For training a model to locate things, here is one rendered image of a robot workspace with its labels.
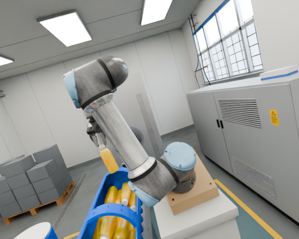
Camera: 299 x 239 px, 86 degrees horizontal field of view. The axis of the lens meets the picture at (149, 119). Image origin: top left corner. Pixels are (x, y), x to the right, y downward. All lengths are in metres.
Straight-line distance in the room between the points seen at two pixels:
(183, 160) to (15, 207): 4.33
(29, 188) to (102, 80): 3.95
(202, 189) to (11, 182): 4.07
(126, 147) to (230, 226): 0.54
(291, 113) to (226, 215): 1.07
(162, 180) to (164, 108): 5.06
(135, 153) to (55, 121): 5.48
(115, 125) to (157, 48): 5.32
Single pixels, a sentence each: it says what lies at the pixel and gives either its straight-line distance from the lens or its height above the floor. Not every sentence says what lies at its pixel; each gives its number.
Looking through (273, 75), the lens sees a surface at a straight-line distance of 1.87.
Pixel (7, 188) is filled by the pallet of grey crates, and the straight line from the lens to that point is 4.56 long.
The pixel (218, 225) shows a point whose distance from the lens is 0.81.
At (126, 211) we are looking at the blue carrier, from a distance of 0.87.
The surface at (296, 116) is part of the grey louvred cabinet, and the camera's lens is 1.65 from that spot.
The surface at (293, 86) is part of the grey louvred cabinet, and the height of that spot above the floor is 1.40.
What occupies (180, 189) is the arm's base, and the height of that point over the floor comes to 1.25.
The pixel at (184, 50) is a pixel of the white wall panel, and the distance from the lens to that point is 5.99.
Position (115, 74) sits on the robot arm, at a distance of 0.57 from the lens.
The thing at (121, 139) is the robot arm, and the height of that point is 1.56.
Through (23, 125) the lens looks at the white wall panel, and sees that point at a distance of 6.40.
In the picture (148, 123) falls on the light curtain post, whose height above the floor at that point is 1.38.
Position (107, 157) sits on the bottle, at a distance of 1.07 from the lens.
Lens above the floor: 1.67
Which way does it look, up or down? 9 degrees down
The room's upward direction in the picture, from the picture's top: 18 degrees counter-clockwise
